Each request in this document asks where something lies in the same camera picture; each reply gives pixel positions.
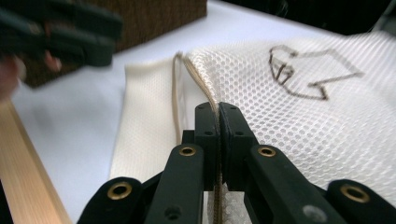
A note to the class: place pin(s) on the brown wicker basket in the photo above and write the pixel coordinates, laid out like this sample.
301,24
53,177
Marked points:
155,21

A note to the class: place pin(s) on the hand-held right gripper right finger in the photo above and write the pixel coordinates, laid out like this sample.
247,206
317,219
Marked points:
235,130

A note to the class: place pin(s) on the cream mesh laundry bag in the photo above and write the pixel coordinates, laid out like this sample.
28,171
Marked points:
311,130

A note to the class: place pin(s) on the light wooden table frame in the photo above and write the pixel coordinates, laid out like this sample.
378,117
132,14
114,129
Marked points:
21,168

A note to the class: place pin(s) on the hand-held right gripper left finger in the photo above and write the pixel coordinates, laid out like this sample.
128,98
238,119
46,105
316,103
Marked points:
205,124

